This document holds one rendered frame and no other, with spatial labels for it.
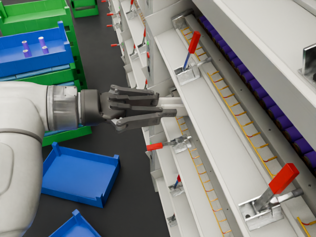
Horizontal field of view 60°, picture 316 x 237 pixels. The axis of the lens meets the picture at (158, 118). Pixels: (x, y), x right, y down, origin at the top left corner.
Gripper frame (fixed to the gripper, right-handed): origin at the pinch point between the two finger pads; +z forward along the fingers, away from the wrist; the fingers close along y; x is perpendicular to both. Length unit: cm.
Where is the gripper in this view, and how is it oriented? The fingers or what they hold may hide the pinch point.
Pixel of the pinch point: (174, 106)
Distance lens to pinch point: 61.3
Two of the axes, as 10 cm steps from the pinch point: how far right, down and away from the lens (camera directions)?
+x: -1.7, 7.3, 6.7
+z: 9.6, -0.2, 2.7
